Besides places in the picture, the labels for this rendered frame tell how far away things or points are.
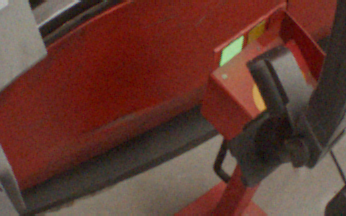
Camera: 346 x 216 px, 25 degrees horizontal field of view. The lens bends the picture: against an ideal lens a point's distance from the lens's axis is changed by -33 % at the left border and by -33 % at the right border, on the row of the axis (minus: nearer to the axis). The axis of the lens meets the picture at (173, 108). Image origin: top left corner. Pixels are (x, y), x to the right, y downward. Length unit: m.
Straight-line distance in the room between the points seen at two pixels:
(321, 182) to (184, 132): 0.43
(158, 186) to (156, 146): 0.09
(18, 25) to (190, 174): 1.09
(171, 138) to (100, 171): 0.18
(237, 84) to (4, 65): 0.44
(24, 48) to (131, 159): 1.02
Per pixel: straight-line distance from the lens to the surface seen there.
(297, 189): 2.26
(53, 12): 1.40
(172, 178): 2.23
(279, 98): 0.98
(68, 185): 2.15
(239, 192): 1.82
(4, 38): 1.24
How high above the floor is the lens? 2.04
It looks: 62 degrees down
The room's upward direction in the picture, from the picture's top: 12 degrees clockwise
